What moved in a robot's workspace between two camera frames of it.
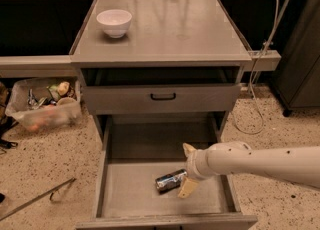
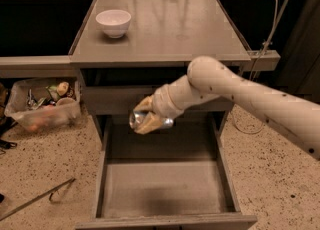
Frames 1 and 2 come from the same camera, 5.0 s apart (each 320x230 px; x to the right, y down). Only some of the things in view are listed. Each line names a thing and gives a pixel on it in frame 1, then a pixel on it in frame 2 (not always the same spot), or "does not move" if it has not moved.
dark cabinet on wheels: x=296 y=78 does not move
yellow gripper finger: x=188 y=149 to x=145 y=105
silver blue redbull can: x=171 y=181 to x=137 y=117
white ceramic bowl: x=114 y=21 does not move
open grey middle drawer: x=133 y=150 does not move
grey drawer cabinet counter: x=181 y=55 does not move
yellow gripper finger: x=187 y=186 to x=149 y=124
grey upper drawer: x=157 y=98 does not move
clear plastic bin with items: x=46 y=103 does not move
